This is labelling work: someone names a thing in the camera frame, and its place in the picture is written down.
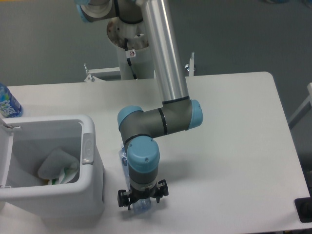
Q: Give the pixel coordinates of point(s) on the white metal base frame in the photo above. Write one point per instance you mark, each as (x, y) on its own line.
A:
(110, 74)

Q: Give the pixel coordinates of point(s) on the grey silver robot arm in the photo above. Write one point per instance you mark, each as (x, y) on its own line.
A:
(138, 128)

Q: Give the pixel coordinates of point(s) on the clear crushed plastic bottle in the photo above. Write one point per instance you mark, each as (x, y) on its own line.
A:
(143, 205)

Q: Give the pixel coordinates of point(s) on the white frame at right edge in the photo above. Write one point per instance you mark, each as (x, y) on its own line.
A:
(302, 110)

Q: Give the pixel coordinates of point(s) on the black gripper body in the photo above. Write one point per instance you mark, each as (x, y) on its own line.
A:
(138, 192)

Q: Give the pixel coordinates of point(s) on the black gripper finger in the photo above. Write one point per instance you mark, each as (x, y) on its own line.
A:
(161, 190)
(124, 198)

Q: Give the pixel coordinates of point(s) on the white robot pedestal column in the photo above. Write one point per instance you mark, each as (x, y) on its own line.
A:
(133, 51)

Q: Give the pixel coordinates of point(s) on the white plastic trash can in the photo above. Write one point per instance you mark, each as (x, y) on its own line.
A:
(25, 143)

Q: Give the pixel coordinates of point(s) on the blue labelled water bottle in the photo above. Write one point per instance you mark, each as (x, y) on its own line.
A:
(9, 106)

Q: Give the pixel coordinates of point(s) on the black clamp at table edge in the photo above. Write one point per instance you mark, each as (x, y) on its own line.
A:
(304, 209)

